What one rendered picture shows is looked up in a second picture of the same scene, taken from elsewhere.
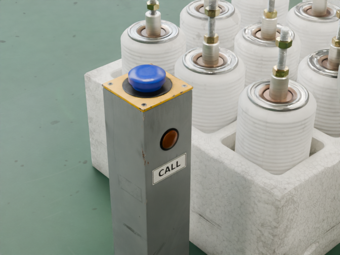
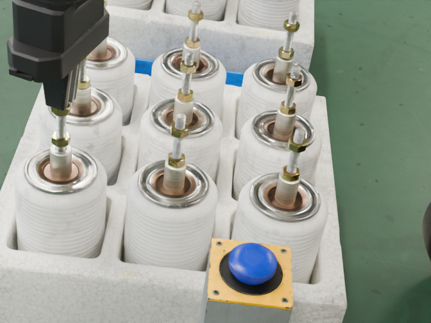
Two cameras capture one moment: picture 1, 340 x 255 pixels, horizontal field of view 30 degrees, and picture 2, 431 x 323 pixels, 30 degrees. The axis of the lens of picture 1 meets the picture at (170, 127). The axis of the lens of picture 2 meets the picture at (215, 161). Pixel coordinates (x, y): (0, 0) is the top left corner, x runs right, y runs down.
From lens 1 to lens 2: 0.54 m
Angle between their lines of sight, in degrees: 41
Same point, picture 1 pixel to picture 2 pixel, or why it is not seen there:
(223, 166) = not seen: hidden behind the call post
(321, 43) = (212, 101)
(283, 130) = (316, 235)
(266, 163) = (296, 274)
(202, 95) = (194, 231)
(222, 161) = not seen: hidden behind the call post
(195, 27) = (86, 138)
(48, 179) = not seen: outside the picture
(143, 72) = (251, 260)
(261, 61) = (200, 156)
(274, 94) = (289, 199)
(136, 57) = (67, 215)
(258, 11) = (115, 82)
